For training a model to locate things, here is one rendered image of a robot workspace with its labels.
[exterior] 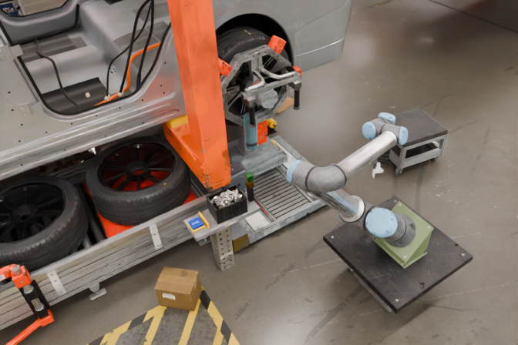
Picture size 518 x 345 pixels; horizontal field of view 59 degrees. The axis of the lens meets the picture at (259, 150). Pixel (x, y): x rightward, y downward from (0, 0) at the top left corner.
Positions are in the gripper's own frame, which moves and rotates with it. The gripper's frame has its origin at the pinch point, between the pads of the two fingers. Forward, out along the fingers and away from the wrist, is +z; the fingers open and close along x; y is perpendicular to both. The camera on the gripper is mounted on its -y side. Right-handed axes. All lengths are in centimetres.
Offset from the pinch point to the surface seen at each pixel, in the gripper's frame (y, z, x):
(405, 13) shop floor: 14, -29, 399
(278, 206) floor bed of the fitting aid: -60, 54, 26
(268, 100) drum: -71, -26, 24
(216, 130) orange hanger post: -87, -24, -27
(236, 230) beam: -80, 55, -9
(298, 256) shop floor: -37, 67, -7
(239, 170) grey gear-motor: -86, 22, 13
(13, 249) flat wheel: -182, 38, -88
